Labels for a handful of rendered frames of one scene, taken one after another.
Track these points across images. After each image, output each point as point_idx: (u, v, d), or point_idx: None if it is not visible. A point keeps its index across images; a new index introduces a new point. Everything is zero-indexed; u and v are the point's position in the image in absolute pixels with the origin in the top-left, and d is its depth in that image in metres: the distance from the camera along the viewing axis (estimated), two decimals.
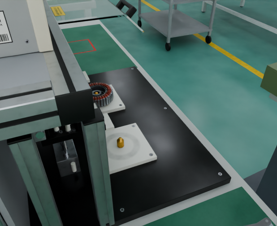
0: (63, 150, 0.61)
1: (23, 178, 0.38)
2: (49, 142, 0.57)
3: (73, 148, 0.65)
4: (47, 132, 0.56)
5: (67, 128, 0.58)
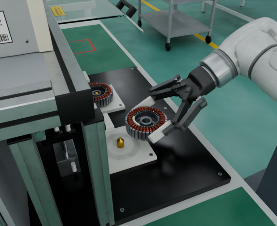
0: (63, 150, 0.61)
1: (23, 178, 0.38)
2: (49, 142, 0.57)
3: (73, 148, 0.65)
4: (47, 132, 0.56)
5: (67, 128, 0.58)
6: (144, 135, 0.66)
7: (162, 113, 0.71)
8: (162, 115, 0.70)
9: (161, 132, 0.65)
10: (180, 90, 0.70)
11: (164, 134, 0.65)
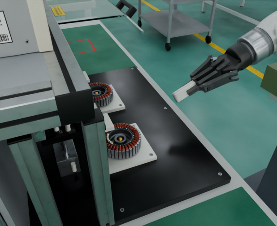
0: (63, 150, 0.61)
1: (23, 178, 0.38)
2: (49, 142, 0.57)
3: (73, 148, 0.65)
4: (47, 132, 0.56)
5: (67, 128, 0.58)
6: (116, 154, 0.66)
7: (137, 130, 0.71)
8: (137, 132, 0.70)
9: (186, 92, 0.73)
10: (218, 64, 0.74)
11: (188, 93, 0.72)
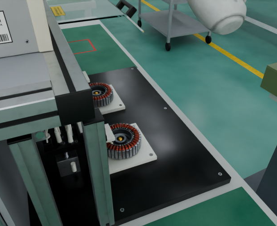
0: None
1: (23, 178, 0.38)
2: (53, 153, 0.60)
3: None
4: (50, 144, 0.59)
5: (70, 140, 0.60)
6: (116, 154, 0.66)
7: (137, 130, 0.71)
8: (137, 132, 0.70)
9: None
10: None
11: None
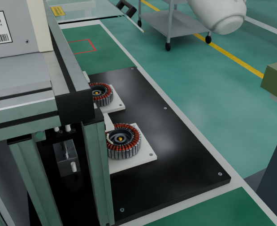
0: (63, 150, 0.61)
1: (23, 178, 0.38)
2: (49, 142, 0.57)
3: (73, 148, 0.65)
4: (47, 132, 0.56)
5: (67, 128, 0.58)
6: (116, 154, 0.66)
7: (137, 130, 0.71)
8: (137, 132, 0.70)
9: None
10: None
11: None
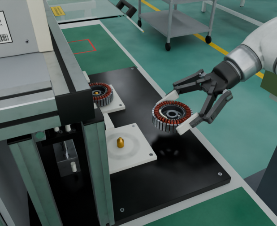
0: (63, 150, 0.61)
1: (23, 178, 0.38)
2: (49, 142, 0.57)
3: (73, 148, 0.65)
4: (47, 132, 0.56)
5: (67, 128, 0.58)
6: (171, 127, 0.68)
7: (188, 106, 0.73)
8: (188, 108, 0.72)
9: (188, 123, 0.68)
10: (205, 84, 0.72)
11: (192, 126, 0.67)
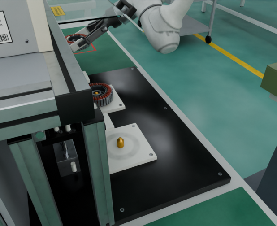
0: (63, 150, 0.61)
1: (23, 178, 0.38)
2: (49, 142, 0.57)
3: (73, 148, 0.65)
4: (47, 132, 0.56)
5: (67, 128, 0.58)
6: None
7: None
8: None
9: (77, 44, 1.03)
10: (99, 23, 1.05)
11: (78, 45, 1.02)
